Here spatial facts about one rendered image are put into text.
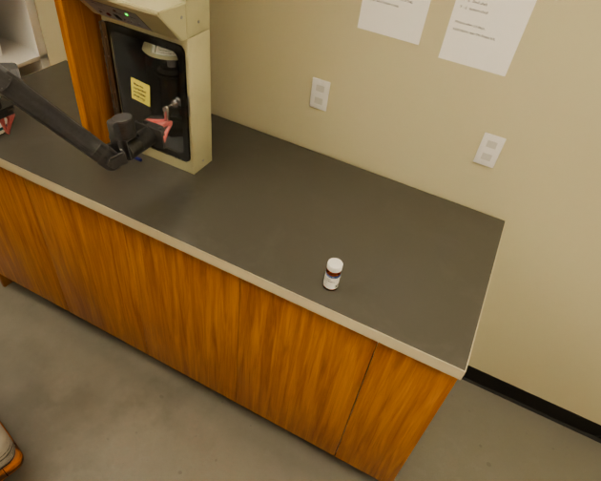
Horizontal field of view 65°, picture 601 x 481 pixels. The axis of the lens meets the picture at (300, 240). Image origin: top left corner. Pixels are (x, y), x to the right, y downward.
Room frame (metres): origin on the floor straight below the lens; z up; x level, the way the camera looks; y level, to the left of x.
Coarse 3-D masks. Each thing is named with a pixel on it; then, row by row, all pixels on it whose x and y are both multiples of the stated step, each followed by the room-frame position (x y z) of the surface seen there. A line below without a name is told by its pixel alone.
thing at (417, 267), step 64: (64, 64) 2.03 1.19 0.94; (64, 192) 1.17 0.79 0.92; (128, 192) 1.20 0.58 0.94; (192, 192) 1.25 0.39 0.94; (256, 192) 1.30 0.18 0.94; (320, 192) 1.36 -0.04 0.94; (384, 192) 1.42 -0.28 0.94; (256, 256) 1.00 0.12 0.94; (320, 256) 1.04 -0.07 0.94; (384, 256) 1.08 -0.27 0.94; (448, 256) 1.13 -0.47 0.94; (384, 320) 0.83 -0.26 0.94; (448, 320) 0.86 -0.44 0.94
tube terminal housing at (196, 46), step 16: (192, 0) 1.38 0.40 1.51; (208, 0) 1.45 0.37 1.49; (192, 16) 1.37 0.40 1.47; (208, 16) 1.45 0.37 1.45; (144, 32) 1.40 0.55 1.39; (192, 32) 1.37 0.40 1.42; (208, 32) 1.44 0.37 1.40; (192, 48) 1.37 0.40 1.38; (208, 48) 1.44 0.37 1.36; (192, 64) 1.36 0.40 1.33; (208, 64) 1.44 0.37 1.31; (192, 80) 1.36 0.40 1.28; (208, 80) 1.44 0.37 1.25; (192, 96) 1.36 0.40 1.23; (208, 96) 1.44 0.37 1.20; (192, 112) 1.35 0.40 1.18; (208, 112) 1.44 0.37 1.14; (192, 128) 1.35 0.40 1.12; (208, 128) 1.43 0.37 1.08; (192, 144) 1.35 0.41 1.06; (208, 144) 1.43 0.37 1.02; (160, 160) 1.40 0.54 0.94; (176, 160) 1.37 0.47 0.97; (192, 160) 1.35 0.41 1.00; (208, 160) 1.43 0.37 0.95
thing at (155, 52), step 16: (112, 32) 1.43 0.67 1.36; (128, 32) 1.41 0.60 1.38; (112, 48) 1.44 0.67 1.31; (128, 48) 1.41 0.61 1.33; (144, 48) 1.39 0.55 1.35; (160, 48) 1.37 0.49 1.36; (176, 48) 1.35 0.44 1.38; (112, 64) 1.44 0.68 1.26; (128, 64) 1.42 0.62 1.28; (144, 64) 1.39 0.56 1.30; (160, 64) 1.37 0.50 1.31; (176, 64) 1.35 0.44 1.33; (128, 80) 1.42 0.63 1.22; (144, 80) 1.40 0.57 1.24; (160, 80) 1.37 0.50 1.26; (176, 80) 1.35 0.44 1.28; (128, 96) 1.42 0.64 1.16; (160, 96) 1.37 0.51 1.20; (176, 96) 1.35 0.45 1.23; (128, 112) 1.43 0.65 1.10; (144, 112) 1.40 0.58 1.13; (160, 112) 1.38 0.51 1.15; (176, 112) 1.35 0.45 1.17; (176, 128) 1.35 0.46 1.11; (176, 144) 1.36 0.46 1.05
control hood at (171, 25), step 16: (80, 0) 1.39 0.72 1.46; (96, 0) 1.33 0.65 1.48; (112, 0) 1.29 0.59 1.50; (128, 0) 1.29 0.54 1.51; (144, 0) 1.31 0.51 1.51; (160, 0) 1.33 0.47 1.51; (176, 0) 1.35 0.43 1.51; (144, 16) 1.28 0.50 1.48; (160, 16) 1.25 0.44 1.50; (176, 16) 1.31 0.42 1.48; (160, 32) 1.34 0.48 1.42; (176, 32) 1.31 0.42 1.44
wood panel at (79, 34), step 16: (64, 0) 1.40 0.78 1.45; (64, 16) 1.39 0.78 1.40; (80, 16) 1.45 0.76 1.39; (96, 16) 1.51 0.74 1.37; (64, 32) 1.40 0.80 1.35; (80, 32) 1.44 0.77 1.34; (96, 32) 1.50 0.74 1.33; (80, 48) 1.43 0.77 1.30; (96, 48) 1.49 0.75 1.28; (80, 64) 1.41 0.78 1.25; (96, 64) 1.48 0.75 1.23; (80, 80) 1.40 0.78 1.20; (96, 80) 1.46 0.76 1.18; (80, 96) 1.40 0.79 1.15; (96, 96) 1.45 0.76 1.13; (80, 112) 1.40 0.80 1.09; (96, 112) 1.44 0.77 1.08; (112, 112) 1.50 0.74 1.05; (96, 128) 1.43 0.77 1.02
